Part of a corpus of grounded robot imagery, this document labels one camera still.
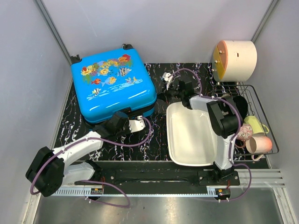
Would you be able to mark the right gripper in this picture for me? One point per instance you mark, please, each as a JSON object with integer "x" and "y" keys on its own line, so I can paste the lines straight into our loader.
{"x": 164, "y": 95}

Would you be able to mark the blue fish-print suitcase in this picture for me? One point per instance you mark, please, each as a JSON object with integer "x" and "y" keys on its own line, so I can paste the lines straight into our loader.
{"x": 112, "y": 81}

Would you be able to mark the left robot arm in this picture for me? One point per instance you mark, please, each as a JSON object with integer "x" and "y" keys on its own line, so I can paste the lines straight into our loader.
{"x": 46, "y": 171}

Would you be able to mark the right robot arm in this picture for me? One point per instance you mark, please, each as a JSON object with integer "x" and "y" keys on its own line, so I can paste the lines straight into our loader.
{"x": 226, "y": 122}

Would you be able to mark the white plastic basin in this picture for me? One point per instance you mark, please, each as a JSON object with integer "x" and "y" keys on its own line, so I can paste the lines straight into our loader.
{"x": 191, "y": 139}

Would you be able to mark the cream cylindrical drawer box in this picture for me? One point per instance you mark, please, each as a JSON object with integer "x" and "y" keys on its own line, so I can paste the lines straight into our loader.
{"x": 234, "y": 61}

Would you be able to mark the black bowl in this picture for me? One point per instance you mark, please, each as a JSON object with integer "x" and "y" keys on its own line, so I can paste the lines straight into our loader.
{"x": 242, "y": 105}

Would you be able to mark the pink patterned mug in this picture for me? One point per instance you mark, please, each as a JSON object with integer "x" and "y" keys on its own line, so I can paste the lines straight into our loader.
{"x": 244, "y": 135}

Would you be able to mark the yellow-green mug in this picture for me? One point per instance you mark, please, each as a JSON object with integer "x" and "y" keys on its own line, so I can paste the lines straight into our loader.
{"x": 258, "y": 128}

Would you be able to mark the peach gradient mug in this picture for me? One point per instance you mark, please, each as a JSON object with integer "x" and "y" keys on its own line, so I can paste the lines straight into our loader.
{"x": 258, "y": 146}

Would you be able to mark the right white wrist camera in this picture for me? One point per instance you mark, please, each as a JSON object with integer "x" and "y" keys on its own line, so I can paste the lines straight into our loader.
{"x": 167, "y": 78}

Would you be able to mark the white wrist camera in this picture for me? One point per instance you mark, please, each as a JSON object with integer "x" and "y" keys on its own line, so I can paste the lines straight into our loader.
{"x": 137, "y": 124}
{"x": 167, "y": 78}

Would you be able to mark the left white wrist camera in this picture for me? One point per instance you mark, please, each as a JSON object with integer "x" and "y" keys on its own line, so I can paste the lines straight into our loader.
{"x": 137, "y": 124}

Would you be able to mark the black wire dish rack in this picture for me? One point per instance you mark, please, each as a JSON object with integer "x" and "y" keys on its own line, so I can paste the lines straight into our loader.
{"x": 255, "y": 107}

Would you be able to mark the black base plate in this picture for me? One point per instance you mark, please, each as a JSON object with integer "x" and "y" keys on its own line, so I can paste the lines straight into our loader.
{"x": 107, "y": 175}

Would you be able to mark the aluminium rail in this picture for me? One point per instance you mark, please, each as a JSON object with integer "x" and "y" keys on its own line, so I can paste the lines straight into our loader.
{"x": 241, "y": 177}

